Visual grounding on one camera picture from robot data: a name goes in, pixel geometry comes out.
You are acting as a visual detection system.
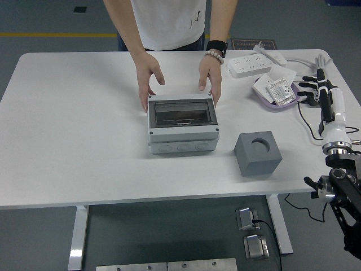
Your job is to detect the clear plastic packet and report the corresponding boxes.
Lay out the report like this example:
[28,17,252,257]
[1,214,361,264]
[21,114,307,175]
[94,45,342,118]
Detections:
[269,67,298,85]

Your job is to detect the black smartwatch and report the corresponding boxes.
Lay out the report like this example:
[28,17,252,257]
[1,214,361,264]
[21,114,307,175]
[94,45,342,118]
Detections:
[206,40,228,59]

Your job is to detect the metal floor socket box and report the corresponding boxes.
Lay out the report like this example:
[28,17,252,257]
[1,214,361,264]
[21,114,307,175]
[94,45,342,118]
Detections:
[243,234,270,260]
[235,207,263,231]

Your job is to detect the white wall switch panel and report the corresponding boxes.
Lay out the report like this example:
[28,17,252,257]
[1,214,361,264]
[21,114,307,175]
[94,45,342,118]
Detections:
[252,73,283,104]

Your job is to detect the person's right hand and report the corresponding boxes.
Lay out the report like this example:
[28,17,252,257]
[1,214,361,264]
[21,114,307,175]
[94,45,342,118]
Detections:
[135,53,166,113]

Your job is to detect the person's left hand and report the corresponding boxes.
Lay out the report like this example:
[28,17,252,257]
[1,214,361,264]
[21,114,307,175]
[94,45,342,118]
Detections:
[198,56,223,108]

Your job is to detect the white bead bracelet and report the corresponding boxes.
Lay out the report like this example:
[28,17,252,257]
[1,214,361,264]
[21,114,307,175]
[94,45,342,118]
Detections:
[203,49,226,65]

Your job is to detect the brown floor sign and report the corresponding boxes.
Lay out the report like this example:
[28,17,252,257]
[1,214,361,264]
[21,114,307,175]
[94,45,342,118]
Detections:
[231,38,279,51]

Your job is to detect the black floor socket cable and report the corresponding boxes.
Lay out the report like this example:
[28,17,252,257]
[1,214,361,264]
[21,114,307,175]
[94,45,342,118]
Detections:
[252,218,283,271]

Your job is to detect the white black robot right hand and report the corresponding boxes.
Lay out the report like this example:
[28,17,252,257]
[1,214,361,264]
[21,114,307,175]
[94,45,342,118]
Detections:
[297,67,353,148]

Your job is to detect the grey cube holder block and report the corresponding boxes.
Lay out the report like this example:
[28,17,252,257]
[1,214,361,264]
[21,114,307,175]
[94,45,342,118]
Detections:
[234,130,284,178]

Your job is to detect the thin black adapter cord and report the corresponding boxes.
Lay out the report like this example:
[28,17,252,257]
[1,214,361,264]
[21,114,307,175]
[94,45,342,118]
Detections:
[297,100,360,146]

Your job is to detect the blue crate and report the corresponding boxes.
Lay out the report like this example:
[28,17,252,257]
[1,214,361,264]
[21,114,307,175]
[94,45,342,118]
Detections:
[327,0,361,6]

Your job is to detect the purple plastic tray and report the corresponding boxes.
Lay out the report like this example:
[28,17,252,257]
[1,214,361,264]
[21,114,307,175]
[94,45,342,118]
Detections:
[253,77,301,113]

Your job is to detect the grey plastic junction box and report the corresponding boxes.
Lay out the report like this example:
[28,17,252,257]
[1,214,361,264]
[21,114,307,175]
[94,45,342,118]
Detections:
[147,93,221,155]

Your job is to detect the white power cable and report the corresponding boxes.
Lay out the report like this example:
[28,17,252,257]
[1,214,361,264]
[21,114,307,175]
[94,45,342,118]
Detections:
[265,52,334,84]

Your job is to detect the person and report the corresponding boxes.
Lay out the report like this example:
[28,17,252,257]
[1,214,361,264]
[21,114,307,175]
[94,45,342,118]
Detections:
[117,0,208,52]

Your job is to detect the grey metal plate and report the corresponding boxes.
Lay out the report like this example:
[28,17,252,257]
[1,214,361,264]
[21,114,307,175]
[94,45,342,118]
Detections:
[166,257,237,271]
[95,262,168,271]

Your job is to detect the white power plug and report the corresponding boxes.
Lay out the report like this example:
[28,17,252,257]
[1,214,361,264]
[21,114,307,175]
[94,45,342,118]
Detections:
[253,41,271,57]

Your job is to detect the thin black hanging cable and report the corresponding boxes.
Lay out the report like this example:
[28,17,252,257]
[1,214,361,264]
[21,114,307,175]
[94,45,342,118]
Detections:
[283,193,328,224]

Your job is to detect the white table leg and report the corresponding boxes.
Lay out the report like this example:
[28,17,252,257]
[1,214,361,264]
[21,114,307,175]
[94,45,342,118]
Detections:
[67,205,90,271]
[266,194,294,255]

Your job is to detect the packaged wall socket with label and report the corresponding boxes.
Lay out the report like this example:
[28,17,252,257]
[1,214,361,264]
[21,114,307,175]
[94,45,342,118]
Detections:
[266,78,297,106]

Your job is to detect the white power strip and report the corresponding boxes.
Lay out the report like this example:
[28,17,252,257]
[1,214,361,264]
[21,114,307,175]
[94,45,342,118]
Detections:
[227,53,274,79]

